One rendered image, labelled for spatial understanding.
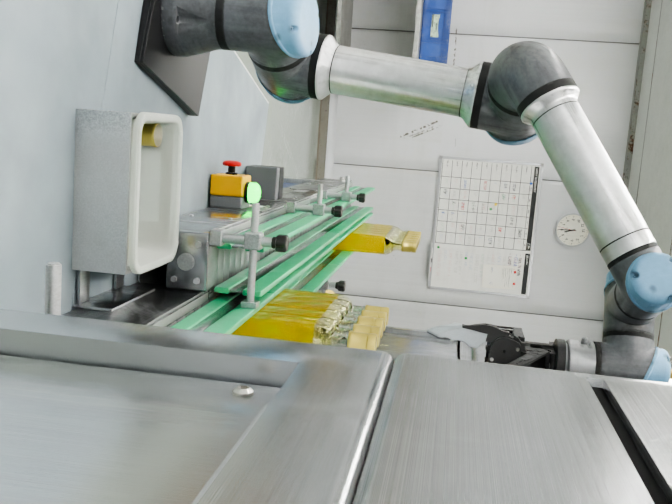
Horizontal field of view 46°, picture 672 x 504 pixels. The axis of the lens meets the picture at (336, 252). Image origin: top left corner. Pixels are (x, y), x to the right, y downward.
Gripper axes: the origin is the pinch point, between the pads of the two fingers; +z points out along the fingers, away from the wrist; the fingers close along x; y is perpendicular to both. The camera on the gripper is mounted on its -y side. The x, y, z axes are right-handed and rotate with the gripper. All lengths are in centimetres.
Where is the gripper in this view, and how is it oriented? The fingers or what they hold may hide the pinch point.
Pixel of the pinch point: (432, 351)
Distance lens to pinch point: 126.5
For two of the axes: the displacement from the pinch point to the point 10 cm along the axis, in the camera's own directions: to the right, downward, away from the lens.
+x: 0.7, -9.8, -1.6
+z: -9.9, -1.0, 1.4
